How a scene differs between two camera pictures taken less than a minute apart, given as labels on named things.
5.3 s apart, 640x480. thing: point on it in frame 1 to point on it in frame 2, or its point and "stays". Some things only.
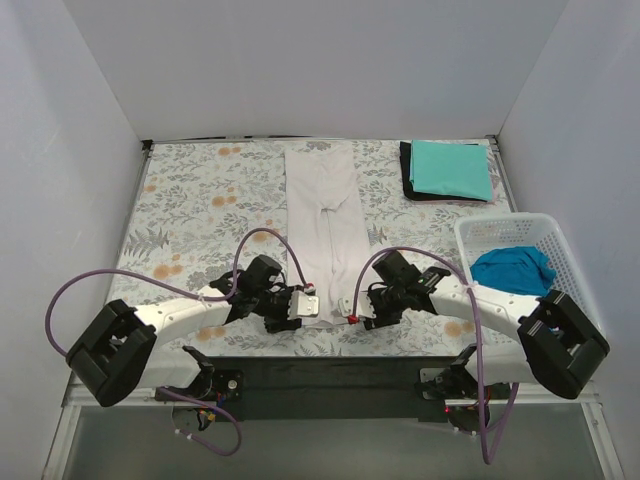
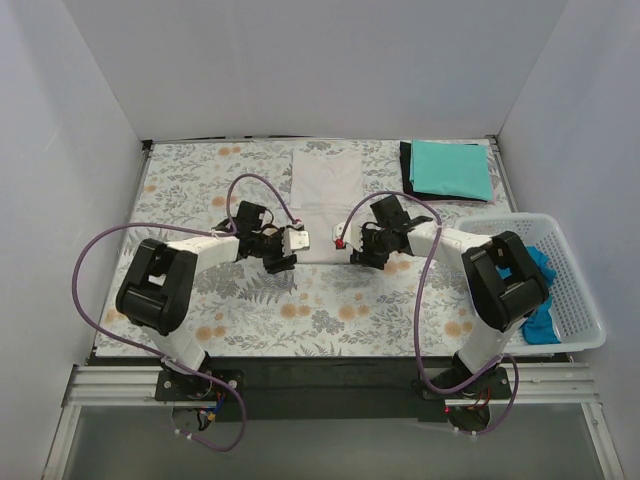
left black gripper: (282, 310) to (279, 251)
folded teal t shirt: (451, 168) stays
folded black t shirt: (405, 149) stays
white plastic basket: (478, 233) stays
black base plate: (314, 388) stays
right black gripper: (375, 307) to (364, 248)
